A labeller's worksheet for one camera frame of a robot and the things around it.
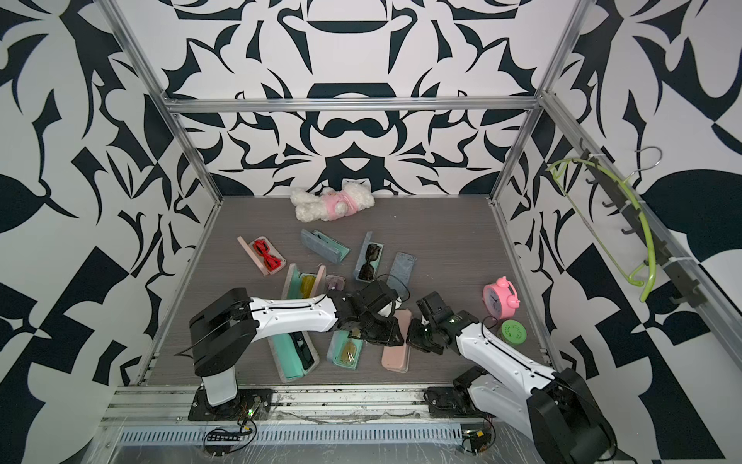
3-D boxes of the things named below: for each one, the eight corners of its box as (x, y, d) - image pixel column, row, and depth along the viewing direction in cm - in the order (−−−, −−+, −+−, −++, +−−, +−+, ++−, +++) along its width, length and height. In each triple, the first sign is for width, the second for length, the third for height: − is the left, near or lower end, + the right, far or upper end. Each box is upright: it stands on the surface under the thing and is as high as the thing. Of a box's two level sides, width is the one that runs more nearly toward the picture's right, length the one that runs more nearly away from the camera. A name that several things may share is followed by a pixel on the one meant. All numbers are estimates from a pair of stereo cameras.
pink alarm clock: (492, 325, 90) (506, 309, 81) (479, 296, 96) (491, 279, 87) (508, 322, 91) (523, 306, 82) (494, 294, 96) (507, 276, 87)
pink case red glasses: (265, 279, 98) (260, 270, 93) (242, 248, 105) (236, 238, 101) (286, 265, 101) (282, 256, 96) (262, 236, 109) (257, 226, 104)
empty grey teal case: (299, 243, 106) (296, 234, 102) (311, 232, 109) (308, 223, 105) (335, 267, 100) (334, 258, 96) (347, 254, 103) (346, 245, 99)
